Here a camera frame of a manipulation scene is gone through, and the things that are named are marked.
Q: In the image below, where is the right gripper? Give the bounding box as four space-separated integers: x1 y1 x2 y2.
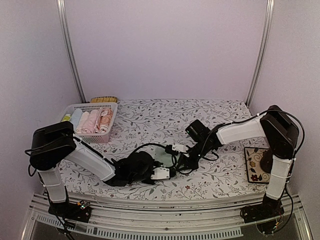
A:
176 139 210 171

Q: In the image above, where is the green towel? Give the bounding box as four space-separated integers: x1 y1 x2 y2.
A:
153 144 180 168

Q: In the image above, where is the orange patterned towel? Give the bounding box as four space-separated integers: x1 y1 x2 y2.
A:
95 107 113 134

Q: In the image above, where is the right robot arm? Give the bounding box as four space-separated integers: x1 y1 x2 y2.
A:
165 105 306 218

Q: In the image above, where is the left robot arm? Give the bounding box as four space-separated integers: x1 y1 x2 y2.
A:
25 121 175 217

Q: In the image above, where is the dark cylinder roll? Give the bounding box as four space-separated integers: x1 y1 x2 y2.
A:
260 148 273 174

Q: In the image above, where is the floral tablecloth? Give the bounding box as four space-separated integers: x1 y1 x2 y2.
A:
59 99 266 201

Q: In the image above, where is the white plastic basket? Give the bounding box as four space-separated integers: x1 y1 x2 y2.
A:
57 102 118 144

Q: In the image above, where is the floral ceramic tray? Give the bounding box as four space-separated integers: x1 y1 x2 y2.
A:
244 147 271 184

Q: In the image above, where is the pink rolled towel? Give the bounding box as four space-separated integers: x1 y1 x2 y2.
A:
82 109 101 134

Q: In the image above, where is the cream rolled towel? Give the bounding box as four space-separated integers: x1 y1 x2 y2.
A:
75 111 90 134

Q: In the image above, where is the woven straw brush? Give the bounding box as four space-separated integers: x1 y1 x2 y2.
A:
90 96 118 103

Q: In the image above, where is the blue rolled towel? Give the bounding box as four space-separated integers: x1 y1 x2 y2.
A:
69 108 83 127

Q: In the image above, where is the yellow rolled towel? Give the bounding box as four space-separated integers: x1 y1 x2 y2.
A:
61 113 71 122

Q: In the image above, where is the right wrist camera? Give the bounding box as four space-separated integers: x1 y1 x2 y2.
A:
185 119 210 143

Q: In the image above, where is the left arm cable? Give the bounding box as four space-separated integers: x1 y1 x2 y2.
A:
124 142 176 171

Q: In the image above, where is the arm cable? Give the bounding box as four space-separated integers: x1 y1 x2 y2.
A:
172 109 306 176
124 142 176 171

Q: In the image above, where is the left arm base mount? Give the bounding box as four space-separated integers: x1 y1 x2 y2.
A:
48 199 92 223

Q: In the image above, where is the metal front rail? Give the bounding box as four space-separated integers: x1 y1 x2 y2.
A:
21 193 313 240

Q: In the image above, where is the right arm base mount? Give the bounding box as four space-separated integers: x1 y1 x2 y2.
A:
240 199 285 223

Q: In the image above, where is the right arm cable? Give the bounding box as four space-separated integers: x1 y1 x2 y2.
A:
172 109 306 176

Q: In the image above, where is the right metal frame post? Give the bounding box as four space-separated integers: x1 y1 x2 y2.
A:
245 0 275 108

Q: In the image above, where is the metal frame post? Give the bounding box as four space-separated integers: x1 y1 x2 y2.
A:
56 0 87 103
245 0 275 108

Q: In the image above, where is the left metal frame post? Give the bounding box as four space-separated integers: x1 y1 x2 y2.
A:
56 0 87 103

